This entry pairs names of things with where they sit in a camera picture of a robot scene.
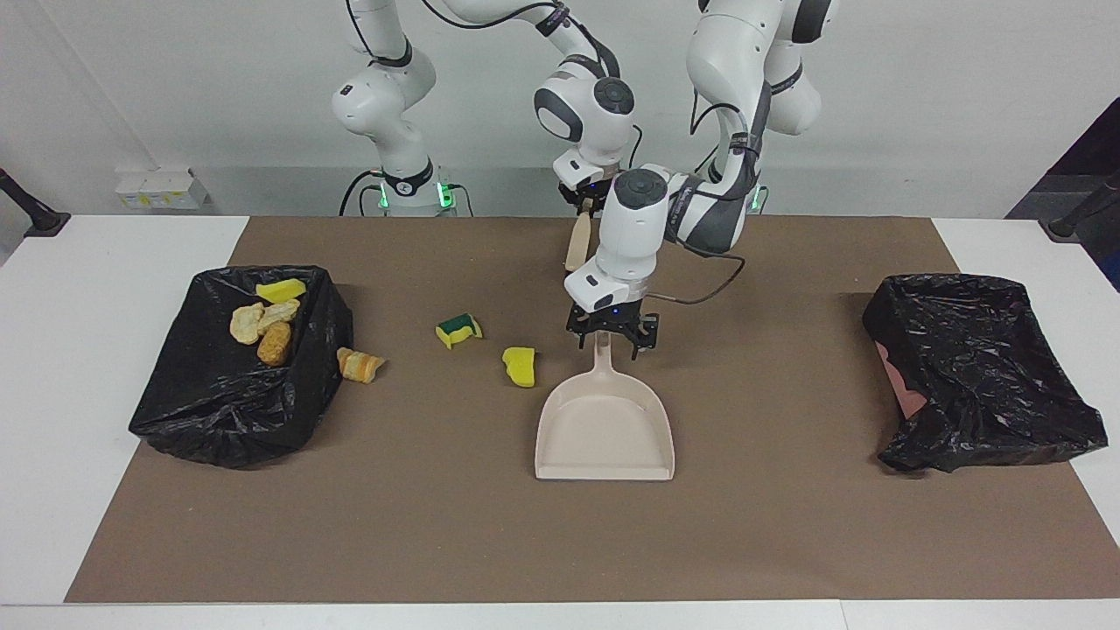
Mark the beige plastic dustpan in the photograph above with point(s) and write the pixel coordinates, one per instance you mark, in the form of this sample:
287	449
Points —
604	429

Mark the black trash bag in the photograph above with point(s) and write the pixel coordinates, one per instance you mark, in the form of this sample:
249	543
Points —
980	350
201	411

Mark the beige brush with black bristles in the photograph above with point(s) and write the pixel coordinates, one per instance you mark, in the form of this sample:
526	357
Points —
578	245

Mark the white power strip box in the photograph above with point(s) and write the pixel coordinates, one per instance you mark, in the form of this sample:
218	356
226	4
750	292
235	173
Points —
162	188

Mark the pale yellow toy pastry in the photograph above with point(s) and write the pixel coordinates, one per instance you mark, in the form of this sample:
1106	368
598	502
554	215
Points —
282	313

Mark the brown cracked toy bread roll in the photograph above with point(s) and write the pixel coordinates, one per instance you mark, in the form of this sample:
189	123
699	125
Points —
275	343

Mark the curled yellow green sponge piece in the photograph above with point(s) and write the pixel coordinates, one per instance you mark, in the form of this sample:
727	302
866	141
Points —
457	330

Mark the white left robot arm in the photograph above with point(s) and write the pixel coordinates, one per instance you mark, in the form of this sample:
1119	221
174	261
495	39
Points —
726	52

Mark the pink bin box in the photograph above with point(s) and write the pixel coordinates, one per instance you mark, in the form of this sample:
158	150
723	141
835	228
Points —
901	385

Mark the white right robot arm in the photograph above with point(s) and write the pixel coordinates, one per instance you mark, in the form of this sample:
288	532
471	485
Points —
385	87

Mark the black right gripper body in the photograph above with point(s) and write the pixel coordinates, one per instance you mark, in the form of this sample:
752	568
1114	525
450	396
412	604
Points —
595	191

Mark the brown table mat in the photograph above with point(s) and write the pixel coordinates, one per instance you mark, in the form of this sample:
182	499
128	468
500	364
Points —
525	542

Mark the black stand foot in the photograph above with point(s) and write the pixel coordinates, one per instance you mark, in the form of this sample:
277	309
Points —
39	219
1072	226

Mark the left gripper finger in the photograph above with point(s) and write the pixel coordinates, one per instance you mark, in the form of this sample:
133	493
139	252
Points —
584	339
643	341

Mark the plain yellow sponge piece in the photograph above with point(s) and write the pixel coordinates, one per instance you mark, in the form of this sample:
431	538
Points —
521	367

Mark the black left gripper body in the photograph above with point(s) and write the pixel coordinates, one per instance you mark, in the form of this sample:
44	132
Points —
612	322

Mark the orange striped toy croissant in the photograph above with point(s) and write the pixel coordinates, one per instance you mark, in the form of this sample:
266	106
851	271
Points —
359	365
247	324

